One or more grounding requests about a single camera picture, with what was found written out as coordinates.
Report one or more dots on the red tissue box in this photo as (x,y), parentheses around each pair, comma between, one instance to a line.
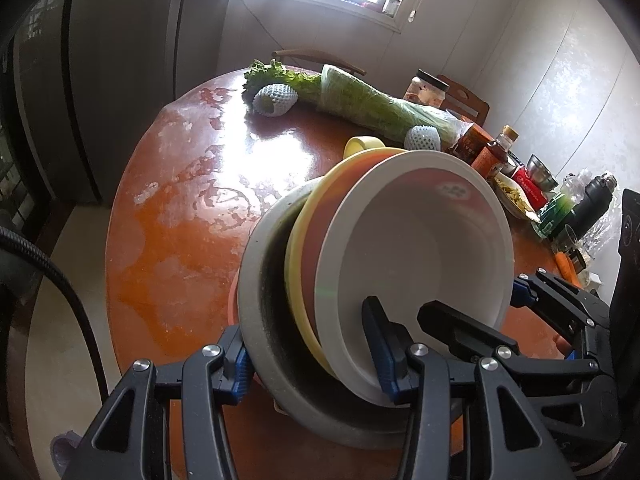
(530,187)

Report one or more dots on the carrot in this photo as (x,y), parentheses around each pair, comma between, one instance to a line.
(565,267)

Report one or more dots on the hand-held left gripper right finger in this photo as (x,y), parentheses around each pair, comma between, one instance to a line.
(387,382)

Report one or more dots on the brown sauce bottle orange cap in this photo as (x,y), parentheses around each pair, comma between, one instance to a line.
(492,155)

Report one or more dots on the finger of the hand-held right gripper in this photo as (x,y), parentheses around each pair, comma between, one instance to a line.
(465,330)
(520,293)

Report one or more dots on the dark refrigerator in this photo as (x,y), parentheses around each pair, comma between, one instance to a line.
(100,85)

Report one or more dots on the small white box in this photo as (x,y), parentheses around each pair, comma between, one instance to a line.
(596,281)

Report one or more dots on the small steel bowl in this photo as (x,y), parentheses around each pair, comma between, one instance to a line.
(542,172)

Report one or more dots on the green liquid plastic bottle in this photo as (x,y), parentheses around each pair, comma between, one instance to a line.
(555,215)

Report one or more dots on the fruit in white foam net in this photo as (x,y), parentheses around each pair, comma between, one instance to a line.
(275,99)
(422,137)

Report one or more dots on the clear plastic bag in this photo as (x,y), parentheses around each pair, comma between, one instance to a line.
(605,232)

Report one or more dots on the sauce jar with red lid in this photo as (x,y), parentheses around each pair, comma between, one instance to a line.
(470,142)

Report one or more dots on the red plastic plate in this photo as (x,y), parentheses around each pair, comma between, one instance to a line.
(233,302)

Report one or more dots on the red paper noodle bowl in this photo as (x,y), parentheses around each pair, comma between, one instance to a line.
(400,240)

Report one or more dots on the white dish of food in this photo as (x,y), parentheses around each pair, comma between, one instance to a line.
(515,197)

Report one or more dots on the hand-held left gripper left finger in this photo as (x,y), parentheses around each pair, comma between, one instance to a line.
(242,372)

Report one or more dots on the purple plastic item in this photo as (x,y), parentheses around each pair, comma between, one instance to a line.
(65,447)

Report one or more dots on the large steel bowl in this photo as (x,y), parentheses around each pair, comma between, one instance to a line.
(265,320)

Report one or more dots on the green lettuce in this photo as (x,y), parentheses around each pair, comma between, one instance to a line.
(285,80)

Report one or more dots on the clear plastic cup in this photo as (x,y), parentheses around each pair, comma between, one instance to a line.
(565,240)

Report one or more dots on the glass jar with black lid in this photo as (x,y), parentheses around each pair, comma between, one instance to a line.
(425,91)

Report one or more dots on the black thermos flask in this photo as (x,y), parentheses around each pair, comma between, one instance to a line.
(590,205)

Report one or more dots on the wrapped napa cabbage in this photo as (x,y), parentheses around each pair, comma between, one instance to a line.
(370,100)

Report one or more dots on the yellow bowl with white inside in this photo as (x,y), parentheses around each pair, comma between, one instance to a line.
(295,260)

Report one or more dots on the small steel cup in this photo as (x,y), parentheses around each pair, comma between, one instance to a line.
(582,260)

